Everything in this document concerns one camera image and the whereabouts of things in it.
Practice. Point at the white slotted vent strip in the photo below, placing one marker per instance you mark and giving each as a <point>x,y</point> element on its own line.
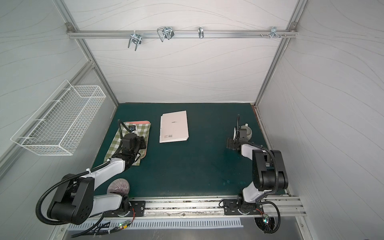
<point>152,224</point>

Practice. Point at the ribbed grey ceramic teapot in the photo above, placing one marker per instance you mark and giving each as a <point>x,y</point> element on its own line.
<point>249,131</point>

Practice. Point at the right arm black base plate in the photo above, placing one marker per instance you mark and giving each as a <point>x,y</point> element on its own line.
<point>233,207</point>

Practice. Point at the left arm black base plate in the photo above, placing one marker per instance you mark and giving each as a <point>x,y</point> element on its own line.
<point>138,207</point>

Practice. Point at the white wire basket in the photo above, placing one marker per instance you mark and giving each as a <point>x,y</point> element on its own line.
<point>58,125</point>

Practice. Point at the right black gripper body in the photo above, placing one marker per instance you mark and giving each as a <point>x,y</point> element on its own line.
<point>237,137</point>

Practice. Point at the metal bracket with screws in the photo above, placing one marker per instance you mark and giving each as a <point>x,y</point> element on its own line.
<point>273,34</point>

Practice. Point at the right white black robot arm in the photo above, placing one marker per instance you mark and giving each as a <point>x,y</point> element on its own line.
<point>269,175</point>

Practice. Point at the pink ribbed cup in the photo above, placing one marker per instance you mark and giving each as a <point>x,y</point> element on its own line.
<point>119,186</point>

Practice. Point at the horizontal aluminium rail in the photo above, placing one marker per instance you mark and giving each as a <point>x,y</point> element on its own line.
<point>179,34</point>

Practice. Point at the white photo album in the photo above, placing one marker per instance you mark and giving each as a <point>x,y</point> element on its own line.
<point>174,127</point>

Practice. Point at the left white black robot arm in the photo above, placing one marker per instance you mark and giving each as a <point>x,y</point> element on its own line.
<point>75,201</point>

